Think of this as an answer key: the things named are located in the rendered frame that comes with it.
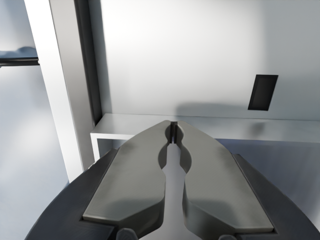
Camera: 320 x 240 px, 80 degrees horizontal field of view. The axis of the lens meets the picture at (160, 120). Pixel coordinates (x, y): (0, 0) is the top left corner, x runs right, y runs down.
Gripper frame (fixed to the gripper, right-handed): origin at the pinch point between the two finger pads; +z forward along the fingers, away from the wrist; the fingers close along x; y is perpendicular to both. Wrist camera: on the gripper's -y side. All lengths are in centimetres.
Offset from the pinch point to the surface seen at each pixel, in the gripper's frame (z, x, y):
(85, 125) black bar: 1.5, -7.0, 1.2
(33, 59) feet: 84, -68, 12
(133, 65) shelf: 3.6, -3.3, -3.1
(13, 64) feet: 80, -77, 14
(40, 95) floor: 91, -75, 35
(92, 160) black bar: 1.4, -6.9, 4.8
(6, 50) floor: 92, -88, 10
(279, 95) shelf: 3.5, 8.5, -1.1
